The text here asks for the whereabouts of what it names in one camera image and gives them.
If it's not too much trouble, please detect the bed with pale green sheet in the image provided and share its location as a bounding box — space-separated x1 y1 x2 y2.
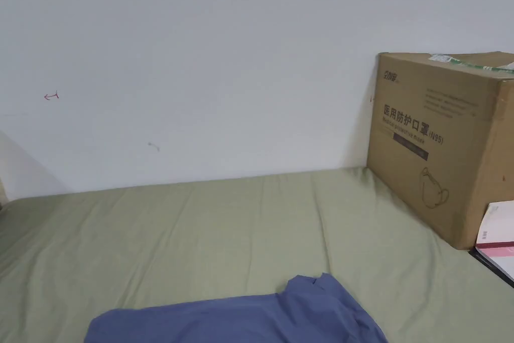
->
0 166 514 343

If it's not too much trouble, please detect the blue shirt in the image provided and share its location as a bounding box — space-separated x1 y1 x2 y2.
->
84 273 390 343

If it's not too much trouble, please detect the brown cardboard carton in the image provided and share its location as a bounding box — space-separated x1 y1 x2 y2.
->
366 51 514 251

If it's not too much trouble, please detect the white and pink box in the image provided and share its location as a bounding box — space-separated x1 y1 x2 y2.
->
475 201 514 284

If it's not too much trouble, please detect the black flat board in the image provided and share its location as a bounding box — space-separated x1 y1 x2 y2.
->
469 248 514 288

